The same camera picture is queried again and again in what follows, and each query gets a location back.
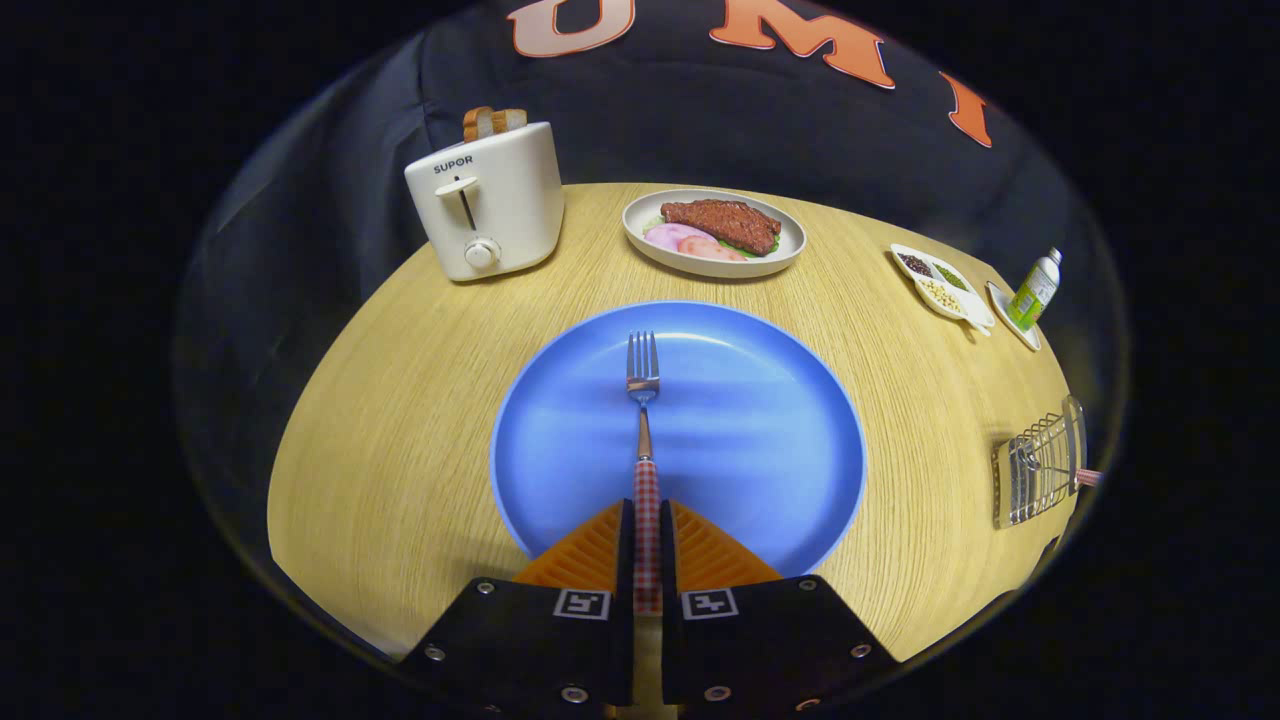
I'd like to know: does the red checked handle spoon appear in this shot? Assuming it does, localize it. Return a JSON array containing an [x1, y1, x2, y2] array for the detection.
[[1012, 445, 1104, 488]]

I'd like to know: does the metal cutlery drainer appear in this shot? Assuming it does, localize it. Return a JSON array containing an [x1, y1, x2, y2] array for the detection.
[[991, 395, 1088, 530]]

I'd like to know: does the salmon pink ham slice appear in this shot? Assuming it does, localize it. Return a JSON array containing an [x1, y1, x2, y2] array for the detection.
[[678, 235, 746, 263]]

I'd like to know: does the white divided dish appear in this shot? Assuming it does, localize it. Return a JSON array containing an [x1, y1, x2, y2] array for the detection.
[[890, 243, 997, 337]]

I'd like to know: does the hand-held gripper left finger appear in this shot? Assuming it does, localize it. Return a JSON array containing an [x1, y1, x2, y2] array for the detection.
[[398, 498, 637, 716]]

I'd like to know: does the white square coaster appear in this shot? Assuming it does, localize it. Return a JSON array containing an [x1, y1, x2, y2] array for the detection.
[[986, 281, 1042, 352]]

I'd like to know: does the light pink ham slice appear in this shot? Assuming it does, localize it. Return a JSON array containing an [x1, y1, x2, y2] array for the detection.
[[644, 222, 713, 253]]

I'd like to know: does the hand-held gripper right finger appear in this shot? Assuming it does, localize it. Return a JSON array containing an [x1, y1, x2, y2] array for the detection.
[[660, 498, 899, 716]]

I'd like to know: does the blue round plate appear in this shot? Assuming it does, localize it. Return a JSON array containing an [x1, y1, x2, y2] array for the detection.
[[489, 301, 867, 579]]

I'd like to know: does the brown steak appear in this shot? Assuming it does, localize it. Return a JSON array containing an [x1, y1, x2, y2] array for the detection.
[[660, 198, 783, 256]]

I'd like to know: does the beige oval plate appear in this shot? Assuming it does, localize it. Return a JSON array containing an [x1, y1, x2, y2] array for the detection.
[[621, 188, 807, 279]]

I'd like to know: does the red checked handle fork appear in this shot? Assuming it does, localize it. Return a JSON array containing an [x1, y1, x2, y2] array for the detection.
[[626, 331, 663, 616]]

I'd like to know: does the cream toaster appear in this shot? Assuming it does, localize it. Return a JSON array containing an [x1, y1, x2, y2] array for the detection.
[[404, 121, 566, 283]]

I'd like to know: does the silver bottle green label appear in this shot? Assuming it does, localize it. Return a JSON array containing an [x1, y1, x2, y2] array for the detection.
[[1007, 248, 1063, 331]]

